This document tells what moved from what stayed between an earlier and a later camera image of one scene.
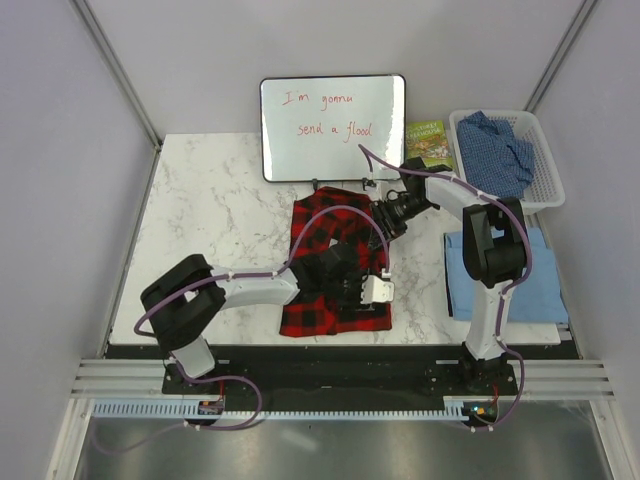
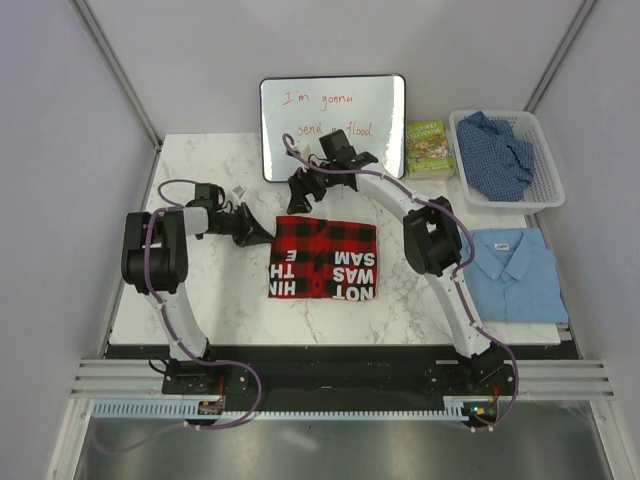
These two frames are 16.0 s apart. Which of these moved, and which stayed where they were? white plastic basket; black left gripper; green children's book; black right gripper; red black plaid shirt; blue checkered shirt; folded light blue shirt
Moved: black right gripper; black left gripper; red black plaid shirt
Stayed: folded light blue shirt; white plastic basket; green children's book; blue checkered shirt
